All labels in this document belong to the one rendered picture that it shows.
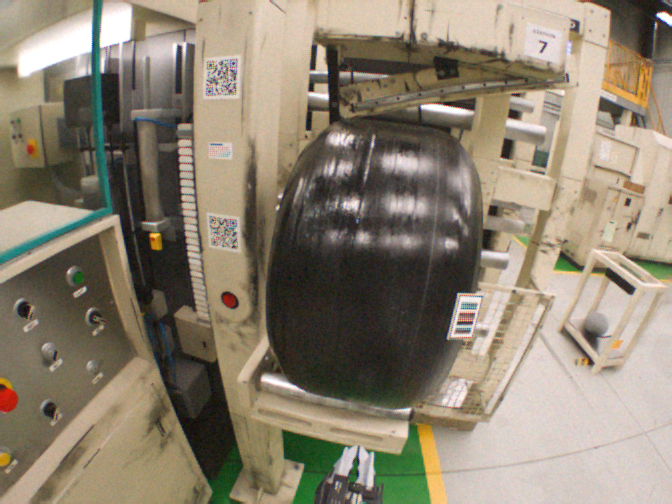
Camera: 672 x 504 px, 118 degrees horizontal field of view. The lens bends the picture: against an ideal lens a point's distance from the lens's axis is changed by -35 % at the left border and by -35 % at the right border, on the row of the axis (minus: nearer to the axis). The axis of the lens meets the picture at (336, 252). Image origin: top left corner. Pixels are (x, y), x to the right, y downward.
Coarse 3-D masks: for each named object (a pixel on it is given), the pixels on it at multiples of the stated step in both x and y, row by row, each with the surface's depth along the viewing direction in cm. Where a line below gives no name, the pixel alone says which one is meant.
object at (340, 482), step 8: (328, 472) 31; (328, 480) 32; (336, 480) 31; (344, 480) 31; (328, 488) 31; (336, 488) 30; (344, 488) 30; (352, 488) 30; (360, 488) 30; (368, 488) 31; (320, 496) 28; (328, 496) 30; (336, 496) 28; (344, 496) 29; (352, 496) 30; (360, 496) 30; (368, 496) 29
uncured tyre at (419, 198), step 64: (384, 128) 46; (320, 192) 38; (384, 192) 37; (448, 192) 37; (320, 256) 37; (384, 256) 36; (448, 256) 35; (320, 320) 38; (384, 320) 36; (448, 320) 35; (320, 384) 44; (384, 384) 40
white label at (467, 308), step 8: (464, 296) 35; (472, 296) 35; (480, 296) 36; (456, 304) 35; (464, 304) 35; (472, 304) 36; (480, 304) 36; (456, 312) 35; (464, 312) 36; (472, 312) 36; (456, 320) 36; (464, 320) 36; (472, 320) 36; (456, 328) 36; (464, 328) 36; (472, 328) 36; (448, 336) 36; (456, 336) 36; (464, 336) 36; (472, 336) 37
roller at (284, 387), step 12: (264, 372) 65; (264, 384) 63; (276, 384) 63; (288, 384) 63; (288, 396) 63; (300, 396) 62; (312, 396) 61; (348, 408) 60; (360, 408) 60; (372, 408) 59; (408, 420) 59
